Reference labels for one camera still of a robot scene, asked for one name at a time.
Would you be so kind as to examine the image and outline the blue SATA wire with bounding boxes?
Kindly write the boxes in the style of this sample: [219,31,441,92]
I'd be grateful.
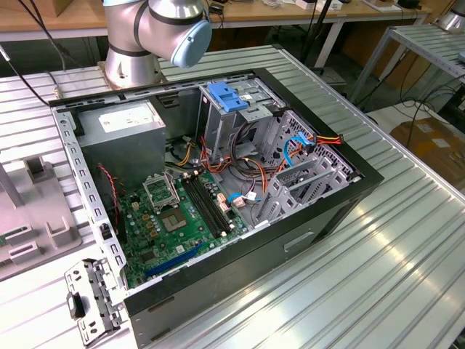
[282,132,316,172]

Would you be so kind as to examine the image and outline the grey disk bay cage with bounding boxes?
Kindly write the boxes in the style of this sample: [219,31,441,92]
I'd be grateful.
[254,108,364,228]

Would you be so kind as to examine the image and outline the black RAM slot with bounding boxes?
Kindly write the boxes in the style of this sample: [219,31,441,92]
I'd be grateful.
[182,177,223,240]
[191,174,231,236]
[187,175,227,238]
[195,172,235,233]

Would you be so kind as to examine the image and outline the grey optical drive cage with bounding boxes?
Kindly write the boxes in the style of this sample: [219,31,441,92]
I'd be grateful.
[198,78,288,163]

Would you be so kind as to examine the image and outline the CPU socket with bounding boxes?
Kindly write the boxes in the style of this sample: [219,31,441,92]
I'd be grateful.
[159,206,190,234]

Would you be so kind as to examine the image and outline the blue drive latch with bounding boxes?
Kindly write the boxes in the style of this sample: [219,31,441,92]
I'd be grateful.
[207,81,248,113]

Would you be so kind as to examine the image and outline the green motherboard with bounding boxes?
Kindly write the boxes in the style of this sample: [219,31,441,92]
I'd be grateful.
[118,170,250,290]

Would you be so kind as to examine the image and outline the black PC case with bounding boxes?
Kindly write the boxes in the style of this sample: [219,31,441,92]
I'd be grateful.
[49,67,385,349]

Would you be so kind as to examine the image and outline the blue expansion slot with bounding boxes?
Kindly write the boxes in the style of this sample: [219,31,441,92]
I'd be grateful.
[144,241,205,280]

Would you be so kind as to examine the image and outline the grey power supply box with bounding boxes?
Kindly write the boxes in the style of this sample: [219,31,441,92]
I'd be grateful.
[76,100,168,190]

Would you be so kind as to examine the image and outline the brown mounting plate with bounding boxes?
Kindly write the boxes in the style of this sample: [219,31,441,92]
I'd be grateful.
[97,60,166,91]

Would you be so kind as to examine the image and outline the grey parts rack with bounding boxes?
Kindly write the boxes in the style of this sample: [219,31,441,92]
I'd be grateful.
[0,154,86,283]

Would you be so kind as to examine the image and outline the large cardboard box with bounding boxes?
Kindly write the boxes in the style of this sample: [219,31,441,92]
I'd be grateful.
[390,116,465,182]

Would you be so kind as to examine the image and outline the wooden desk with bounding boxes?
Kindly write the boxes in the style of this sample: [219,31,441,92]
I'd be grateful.
[0,0,433,43]

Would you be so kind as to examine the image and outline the green circuit card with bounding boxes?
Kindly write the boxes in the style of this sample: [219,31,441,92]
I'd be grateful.
[0,225,29,245]

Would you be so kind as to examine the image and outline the blue wire white connector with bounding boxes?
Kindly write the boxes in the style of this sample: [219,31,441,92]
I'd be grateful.
[227,192,261,209]

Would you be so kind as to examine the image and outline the orange black wire bundle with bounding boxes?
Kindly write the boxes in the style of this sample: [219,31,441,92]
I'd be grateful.
[232,156,277,204]
[198,135,233,176]

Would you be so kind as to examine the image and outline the yellow black wire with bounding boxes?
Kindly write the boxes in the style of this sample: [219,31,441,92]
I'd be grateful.
[170,135,194,168]

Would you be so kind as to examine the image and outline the metal socket cover frame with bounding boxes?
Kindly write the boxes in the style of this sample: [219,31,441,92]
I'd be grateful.
[142,173,182,214]

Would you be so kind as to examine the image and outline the red black twisted wire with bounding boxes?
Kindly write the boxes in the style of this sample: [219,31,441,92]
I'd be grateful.
[97,164,121,228]

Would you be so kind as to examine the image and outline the metal slot bracket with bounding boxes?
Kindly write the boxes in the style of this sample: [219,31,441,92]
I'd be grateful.
[63,257,128,346]

